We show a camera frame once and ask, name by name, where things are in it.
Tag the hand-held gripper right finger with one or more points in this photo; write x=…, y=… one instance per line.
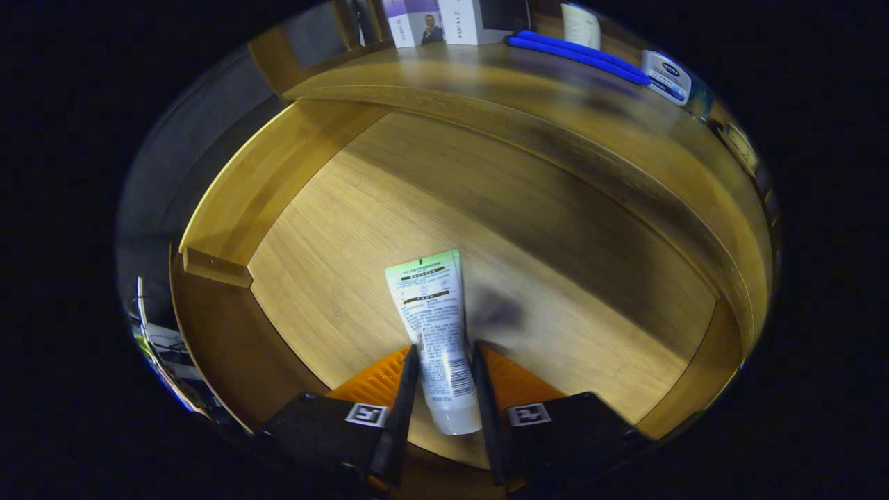
x=489, y=430

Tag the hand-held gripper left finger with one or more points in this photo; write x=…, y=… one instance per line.
x=403, y=417

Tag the white green tube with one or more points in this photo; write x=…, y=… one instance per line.
x=434, y=312

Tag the wooden drawer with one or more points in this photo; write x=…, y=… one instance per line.
x=417, y=194

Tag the beige lidded tea cup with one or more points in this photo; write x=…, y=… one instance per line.
x=737, y=142

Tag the blue folded cloth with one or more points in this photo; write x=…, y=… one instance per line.
x=576, y=54

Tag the teal bottle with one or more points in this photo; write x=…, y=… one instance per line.
x=701, y=104

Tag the purple book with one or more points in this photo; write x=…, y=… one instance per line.
x=410, y=24

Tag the white bottle blue cap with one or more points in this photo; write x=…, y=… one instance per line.
x=667, y=76

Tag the white book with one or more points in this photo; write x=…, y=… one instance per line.
x=462, y=21

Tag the white pump bottle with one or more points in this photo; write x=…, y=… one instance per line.
x=582, y=26

